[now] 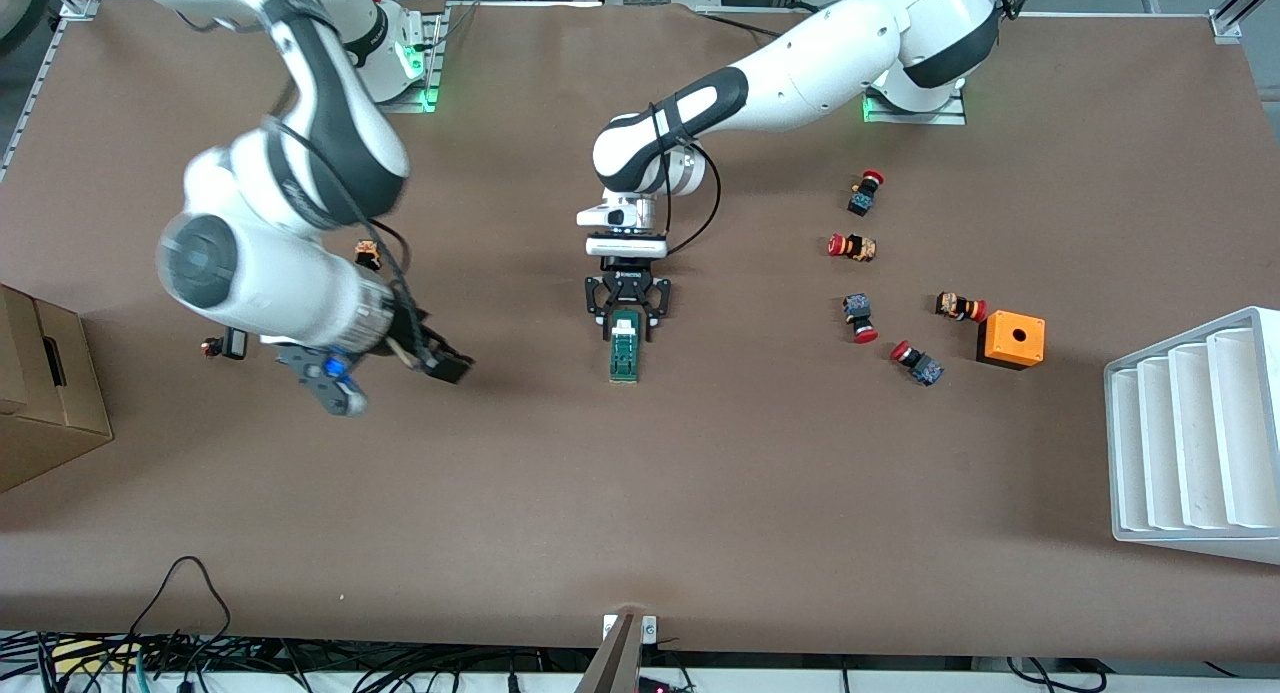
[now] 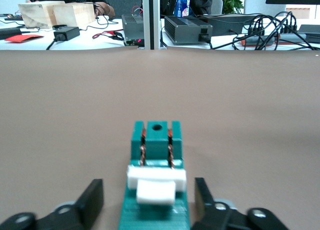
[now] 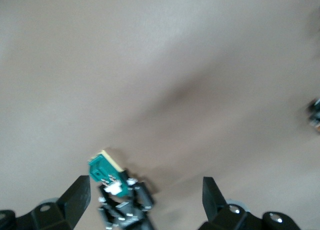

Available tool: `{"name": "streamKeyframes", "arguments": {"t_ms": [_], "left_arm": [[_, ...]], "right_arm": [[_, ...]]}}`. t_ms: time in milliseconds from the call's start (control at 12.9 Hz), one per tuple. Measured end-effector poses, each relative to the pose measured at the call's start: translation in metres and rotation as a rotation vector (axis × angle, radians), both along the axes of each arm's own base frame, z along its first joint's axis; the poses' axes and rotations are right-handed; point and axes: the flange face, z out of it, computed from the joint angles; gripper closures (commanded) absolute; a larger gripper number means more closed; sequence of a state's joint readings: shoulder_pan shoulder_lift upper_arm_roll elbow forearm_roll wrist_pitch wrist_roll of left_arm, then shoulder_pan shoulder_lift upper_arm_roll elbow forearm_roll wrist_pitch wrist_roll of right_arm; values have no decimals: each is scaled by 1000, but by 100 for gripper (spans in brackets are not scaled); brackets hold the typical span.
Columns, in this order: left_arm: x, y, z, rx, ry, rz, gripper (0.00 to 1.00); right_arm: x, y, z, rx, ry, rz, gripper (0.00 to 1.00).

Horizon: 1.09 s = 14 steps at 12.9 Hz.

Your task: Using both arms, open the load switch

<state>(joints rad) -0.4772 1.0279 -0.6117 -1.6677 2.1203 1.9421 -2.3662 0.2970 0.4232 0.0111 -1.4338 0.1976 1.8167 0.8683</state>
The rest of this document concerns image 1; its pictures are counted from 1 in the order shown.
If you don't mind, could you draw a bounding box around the black cable tangle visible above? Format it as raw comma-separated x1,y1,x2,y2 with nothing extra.
0,628,561,693

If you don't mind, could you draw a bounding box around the black looped cable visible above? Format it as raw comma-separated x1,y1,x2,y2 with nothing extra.
128,556,233,666

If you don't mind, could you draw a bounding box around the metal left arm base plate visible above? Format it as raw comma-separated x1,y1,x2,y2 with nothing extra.
862,85,969,126

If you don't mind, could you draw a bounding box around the aluminium camera post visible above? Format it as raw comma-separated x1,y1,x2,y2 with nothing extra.
574,613,661,693

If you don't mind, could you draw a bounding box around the red button blue body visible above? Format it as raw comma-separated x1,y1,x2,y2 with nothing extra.
847,170,886,217
842,293,880,345
889,339,945,387

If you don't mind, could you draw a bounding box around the white stepped plastic rack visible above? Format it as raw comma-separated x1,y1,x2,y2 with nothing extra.
1103,306,1280,566

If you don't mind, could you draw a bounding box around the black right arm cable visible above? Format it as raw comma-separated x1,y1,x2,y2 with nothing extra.
262,113,426,349

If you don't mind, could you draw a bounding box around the brown cardboard box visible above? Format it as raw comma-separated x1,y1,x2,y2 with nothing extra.
0,285,114,494

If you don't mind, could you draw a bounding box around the black cable on table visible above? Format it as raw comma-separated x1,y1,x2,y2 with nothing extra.
698,9,783,40

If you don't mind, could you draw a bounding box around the green load switch white handle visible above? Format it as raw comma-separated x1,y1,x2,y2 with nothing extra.
609,310,643,384

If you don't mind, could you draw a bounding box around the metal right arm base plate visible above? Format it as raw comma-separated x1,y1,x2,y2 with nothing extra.
375,1,447,114

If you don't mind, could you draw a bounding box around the orange button enclosure box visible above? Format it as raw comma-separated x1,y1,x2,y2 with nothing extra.
977,310,1047,371

